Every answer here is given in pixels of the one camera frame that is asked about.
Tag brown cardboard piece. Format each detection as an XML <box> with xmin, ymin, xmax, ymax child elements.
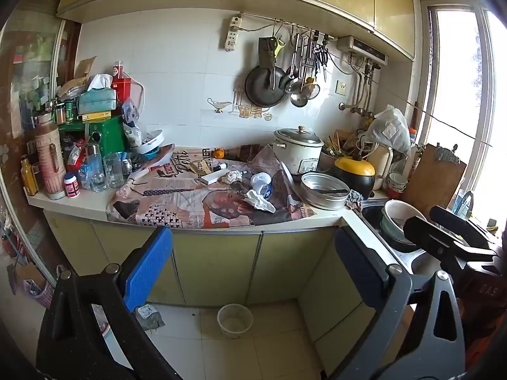
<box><xmin>59</xmin><ymin>56</ymin><xmax>98</xmax><ymax>92</ymax></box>

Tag steel sink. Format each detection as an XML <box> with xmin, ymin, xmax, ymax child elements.
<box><xmin>360</xmin><ymin>201</ymin><xmax>437</xmax><ymax>270</ymax></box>

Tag white plastic bag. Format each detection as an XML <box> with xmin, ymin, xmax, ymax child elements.
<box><xmin>362</xmin><ymin>104</ymin><xmax>412</xmax><ymax>155</ymax></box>

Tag teal tissue box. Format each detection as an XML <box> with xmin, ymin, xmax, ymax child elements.
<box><xmin>77</xmin><ymin>74</ymin><xmax>120</xmax><ymax>116</ymax></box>

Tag yellow bottle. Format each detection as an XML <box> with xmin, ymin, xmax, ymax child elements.
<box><xmin>20</xmin><ymin>157</ymin><xmax>41</xmax><ymax>197</ymax></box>

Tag black scissors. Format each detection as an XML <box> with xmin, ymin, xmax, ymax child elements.
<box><xmin>314</xmin><ymin>39</ymin><xmax>330</xmax><ymax>82</ymax></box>

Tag clear plastic bag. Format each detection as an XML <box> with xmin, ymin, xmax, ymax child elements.
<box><xmin>120</xmin><ymin>98</ymin><xmax>144</xmax><ymax>147</ymax></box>

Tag white water heater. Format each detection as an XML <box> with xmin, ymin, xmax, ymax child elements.
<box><xmin>336</xmin><ymin>35</ymin><xmax>388</xmax><ymax>64</ymax></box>

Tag metal wall faucet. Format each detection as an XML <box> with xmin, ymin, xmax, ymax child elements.
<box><xmin>338</xmin><ymin>102</ymin><xmax>375</xmax><ymax>119</ymax></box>

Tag large white bowl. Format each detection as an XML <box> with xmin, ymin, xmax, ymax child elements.
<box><xmin>380</xmin><ymin>199</ymin><xmax>431</xmax><ymax>247</ymax></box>

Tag printed newspaper cloth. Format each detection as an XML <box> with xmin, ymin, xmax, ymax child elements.
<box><xmin>106</xmin><ymin>144</ymin><xmax>318</xmax><ymax>229</ymax></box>

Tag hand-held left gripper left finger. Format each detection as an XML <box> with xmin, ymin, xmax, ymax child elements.
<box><xmin>35</xmin><ymin>226</ymin><xmax>183</xmax><ymax>380</ymax></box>

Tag chopstick holder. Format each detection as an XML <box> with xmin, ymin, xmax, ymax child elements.
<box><xmin>318</xmin><ymin>130</ymin><xmax>346</xmax><ymax>173</ymax></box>

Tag black pot yellow lid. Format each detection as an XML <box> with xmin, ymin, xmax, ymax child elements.
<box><xmin>332</xmin><ymin>155</ymin><xmax>376</xmax><ymax>199</ymax></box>

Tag steel cleaver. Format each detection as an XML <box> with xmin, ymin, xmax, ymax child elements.
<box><xmin>258</xmin><ymin>36</ymin><xmax>278</xmax><ymax>69</ymax></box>

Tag green metal box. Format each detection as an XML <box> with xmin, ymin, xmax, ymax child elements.
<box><xmin>85</xmin><ymin>116</ymin><xmax>128</xmax><ymax>157</ymax></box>

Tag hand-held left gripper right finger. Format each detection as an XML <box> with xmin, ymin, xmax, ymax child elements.
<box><xmin>331</xmin><ymin>225</ymin><xmax>466</xmax><ymax>380</ymax></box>

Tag white shallow dish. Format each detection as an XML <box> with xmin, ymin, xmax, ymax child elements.
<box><xmin>134</xmin><ymin>129</ymin><xmax>165</xmax><ymax>155</ymax></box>

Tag wooden cutting board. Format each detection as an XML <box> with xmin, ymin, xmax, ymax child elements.
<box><xmin>401</xmin><ymin>143</ymin><xmax>468</xmax><ymax>219</ymax></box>

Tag grey plastic bag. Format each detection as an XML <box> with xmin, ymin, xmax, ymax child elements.
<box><xmin>135</xmin><ymin>304</ymin><xmax>166</xmax><ymax>332</ymax></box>

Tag black frying pan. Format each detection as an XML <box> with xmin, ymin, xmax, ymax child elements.
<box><xmin>244</xmin><ymin>65</ymin><xmax>288</xmax><ymax>108</ymax></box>

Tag flat yellow box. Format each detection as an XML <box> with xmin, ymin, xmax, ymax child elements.
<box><xmin>77</xmin><ymin>110</ymin><xmax>114</xmax><ymax>123</ymax></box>

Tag white rice cooker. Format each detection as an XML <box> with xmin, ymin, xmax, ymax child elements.
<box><xmin>273</xmin><ymin>125</ymin><xmax>325</xmax><ymax>175</ymax></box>

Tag white plastic bucket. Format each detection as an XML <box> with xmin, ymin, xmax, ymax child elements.
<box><xmin>216</xmin><ymin>303</ymin><xmax>254</xmax><ymax>338</ymax></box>

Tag small steel saucepan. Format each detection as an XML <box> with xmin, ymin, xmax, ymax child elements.
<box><xmin>279</xmin><ymin>67</ymin><xmax>302</xmax><ymax>94</ymax></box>

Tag long white cardboard box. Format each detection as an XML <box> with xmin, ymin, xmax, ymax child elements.
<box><xmin>200</xmin><ymin>168</ymin><xmax>233</xmax><ymax>186</ymax></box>

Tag metal hanging rail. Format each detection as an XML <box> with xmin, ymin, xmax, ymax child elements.
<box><xmin>238</xmin><ymin>10</ymin><xmax>338</xmax><ymax>41</ymax></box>

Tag white jar red label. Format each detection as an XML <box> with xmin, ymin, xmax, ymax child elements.
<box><xmin>63</xmin><ymin>173</ymin><xmax>80</xmax><ymax>199</ymax></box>

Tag pink thermos flask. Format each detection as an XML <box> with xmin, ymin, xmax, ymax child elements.
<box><xmin>33</xmin><ymin>112</ymin><xmax>67</xmax><ymax>201</ymax></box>

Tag gravy boat wall sticker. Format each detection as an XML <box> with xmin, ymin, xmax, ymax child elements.
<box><xmin>207</xmin><ymin>97</ymin><xmax>234</xmax><ymax>114</ymax></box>

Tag steel ladle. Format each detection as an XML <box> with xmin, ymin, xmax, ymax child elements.
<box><xmin>290</xmin><ymin>34</ymin><xmax>309</xmax><ymax>108</ymax></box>

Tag glass door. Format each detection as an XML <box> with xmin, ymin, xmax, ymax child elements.
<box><xmin>7</xmin><ymin>6</ymin><xmax>80</xmax><ymax>160</ymax></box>

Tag red tin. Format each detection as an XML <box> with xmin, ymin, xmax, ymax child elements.
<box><xmin>110</xmin><ymin>61</ymin><xmax>132</xmax><ymax>104</ymax></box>

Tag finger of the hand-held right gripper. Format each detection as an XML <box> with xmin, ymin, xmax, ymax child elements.
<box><xmin>429</xmin><ymin>205</ymin><xmax>500</xmax><ymax>251</ymax></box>
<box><xmin>403</xmin><ymin>215</ymin><xmax>498</xmax><ymax>275</ymax></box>

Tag glasses wall sticker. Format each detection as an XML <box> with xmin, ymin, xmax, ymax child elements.
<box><xmin>237</xmin><ymin>103</ymin><xmax>274</xmax><ymax>122</ymax></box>

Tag pink basket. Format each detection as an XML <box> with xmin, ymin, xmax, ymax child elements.
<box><xmin>21</xmin><ymin>276</ymin><xmax>56</xmax><ymax>310</ymax></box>

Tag stack of small bowls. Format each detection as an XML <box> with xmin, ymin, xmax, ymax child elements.
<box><xmin>387</xmin><ymin>172</ymin><xmax>409</xmax><ymax>199</ymax></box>

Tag glass tumbler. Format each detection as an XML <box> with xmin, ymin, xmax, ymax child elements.
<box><xmin>102</xmin><ymin>153</ymin><xmax>126</xmax><ymax>189</ymax></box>

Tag window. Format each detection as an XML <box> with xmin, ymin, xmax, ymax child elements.
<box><xmin>412</xmin><ymin>0</ymin><xmax>507</xmax><ymax>223</ymax></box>

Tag large white tissue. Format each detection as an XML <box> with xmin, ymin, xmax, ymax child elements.
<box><xmin>245</xmin><ymin>189</ymin><xmax>277</xmax><ymax>213</ymax></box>

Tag steel basin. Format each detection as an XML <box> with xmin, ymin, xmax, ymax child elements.
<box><xmin>300</xmin><ymin>172</ymin><xmax>351</xmax><ymax>211</ymax></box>

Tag cream plastic jug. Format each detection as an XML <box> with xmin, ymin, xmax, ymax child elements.
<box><xmin>368</xmin><ymin>144</ymin><xmax>394</xmax><ymax>191</ymax></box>

